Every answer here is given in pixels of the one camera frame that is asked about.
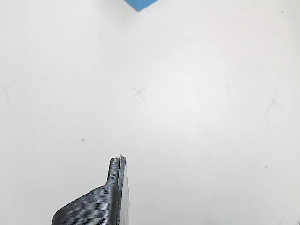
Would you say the blue block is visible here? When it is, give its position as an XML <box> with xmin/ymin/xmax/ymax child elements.
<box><xmin>123</xmin><ymin>0</ymin><xmax>161</xmax><ymax>13</ymax></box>

